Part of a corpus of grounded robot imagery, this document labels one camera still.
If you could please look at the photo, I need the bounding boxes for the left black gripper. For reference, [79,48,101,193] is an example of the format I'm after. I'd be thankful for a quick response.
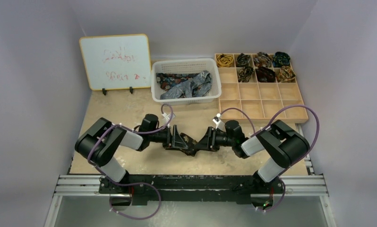
[148,125,188,150]

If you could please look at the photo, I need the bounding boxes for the black floral tie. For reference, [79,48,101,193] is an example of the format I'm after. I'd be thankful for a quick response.
[180,133,198,157]

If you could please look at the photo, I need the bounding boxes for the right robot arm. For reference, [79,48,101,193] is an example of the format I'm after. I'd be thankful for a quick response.
[194,120,310,192]

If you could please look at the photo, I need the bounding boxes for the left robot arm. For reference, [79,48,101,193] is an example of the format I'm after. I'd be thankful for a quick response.
[74,114,189,193]

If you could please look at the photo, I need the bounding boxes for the grey blue patterned tie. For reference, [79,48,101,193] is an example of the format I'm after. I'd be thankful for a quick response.
[161,70,212,100]

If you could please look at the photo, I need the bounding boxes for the white plastic basket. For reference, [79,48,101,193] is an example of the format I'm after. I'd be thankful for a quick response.
[151,58,222,105]

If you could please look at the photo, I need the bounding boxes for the dark colourful patterned tie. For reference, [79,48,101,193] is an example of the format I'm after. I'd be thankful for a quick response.
[156,73,197,91]

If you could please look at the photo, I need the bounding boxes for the wooden compartment tray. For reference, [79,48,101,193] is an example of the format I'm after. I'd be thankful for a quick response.
[214,52,308,123]

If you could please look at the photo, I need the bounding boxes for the yellow rolled tie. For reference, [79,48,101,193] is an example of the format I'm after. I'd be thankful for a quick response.
[216,54,234,68]

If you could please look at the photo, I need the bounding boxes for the dark maroon rolled tie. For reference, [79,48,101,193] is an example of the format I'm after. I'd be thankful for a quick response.
[255,67,276,83]

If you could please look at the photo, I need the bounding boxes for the dark olive rolled tie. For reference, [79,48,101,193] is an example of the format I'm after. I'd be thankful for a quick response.
[236,53,251,67]

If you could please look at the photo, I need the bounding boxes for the brown patterned rolled tie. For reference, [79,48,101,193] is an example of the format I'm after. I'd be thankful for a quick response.
[253,52,272,68]

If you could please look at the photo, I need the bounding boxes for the orange brown rolled tie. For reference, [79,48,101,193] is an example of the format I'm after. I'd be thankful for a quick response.
[276,66,296,83]

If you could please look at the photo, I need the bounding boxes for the dark green rolled tie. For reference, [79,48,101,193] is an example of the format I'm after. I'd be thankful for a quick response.
[272,52,291,68]

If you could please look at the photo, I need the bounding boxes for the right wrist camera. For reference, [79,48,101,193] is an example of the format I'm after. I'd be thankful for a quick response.
[212,113,225,131]

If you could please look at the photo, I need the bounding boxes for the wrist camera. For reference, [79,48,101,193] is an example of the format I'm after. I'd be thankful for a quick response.
[212,113,225,131]
[162,113,176,126]

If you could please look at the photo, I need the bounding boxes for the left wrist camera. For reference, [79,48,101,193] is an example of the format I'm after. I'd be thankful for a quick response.
[162,113,176,126]

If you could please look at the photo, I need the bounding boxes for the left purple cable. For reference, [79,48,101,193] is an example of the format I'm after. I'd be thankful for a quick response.
[87,104,174,189]

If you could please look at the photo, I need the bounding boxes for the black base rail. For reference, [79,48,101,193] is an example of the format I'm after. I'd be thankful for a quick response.
[99,174,285,208]

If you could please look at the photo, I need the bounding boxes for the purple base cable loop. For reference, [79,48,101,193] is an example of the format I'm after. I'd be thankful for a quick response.
[109,182,162,220]

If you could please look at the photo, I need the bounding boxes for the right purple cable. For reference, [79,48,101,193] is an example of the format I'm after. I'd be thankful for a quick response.
[218,105,320,176]

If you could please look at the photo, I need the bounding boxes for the white whiteboard orange frame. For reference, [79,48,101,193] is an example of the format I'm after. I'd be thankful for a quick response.
[79,34,152,91]

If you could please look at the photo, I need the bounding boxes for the aluminium rail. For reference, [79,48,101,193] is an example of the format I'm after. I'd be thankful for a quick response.
[53,125,329,198]

